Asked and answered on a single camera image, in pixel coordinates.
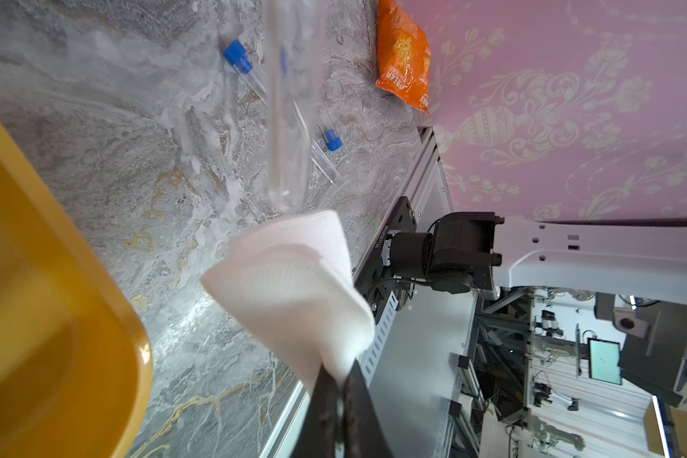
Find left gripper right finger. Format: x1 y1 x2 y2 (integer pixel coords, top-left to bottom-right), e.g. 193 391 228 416
342 361 392 458

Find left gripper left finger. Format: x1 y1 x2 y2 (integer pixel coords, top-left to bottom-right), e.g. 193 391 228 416
291 366 341 458

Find white wiping cloth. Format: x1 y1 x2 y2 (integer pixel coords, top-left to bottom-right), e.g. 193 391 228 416
202 210 375 392

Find yellow plastic basin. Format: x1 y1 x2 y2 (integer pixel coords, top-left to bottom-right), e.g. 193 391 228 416
0 123 153 457

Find test tube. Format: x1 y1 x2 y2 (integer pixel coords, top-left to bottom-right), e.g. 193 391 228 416
311 107 343 183
263 1 328 214
223 39 342 185

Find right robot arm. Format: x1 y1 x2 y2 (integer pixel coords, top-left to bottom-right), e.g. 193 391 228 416
382 212 687 305

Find orange snack bag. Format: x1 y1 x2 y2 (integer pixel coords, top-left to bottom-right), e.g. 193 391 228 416
376 0 431 114

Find aluminium front rail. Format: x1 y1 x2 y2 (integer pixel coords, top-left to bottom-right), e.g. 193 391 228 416
259 128 478 457

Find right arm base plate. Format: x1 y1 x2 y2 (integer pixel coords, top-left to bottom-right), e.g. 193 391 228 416
354 196 417 324

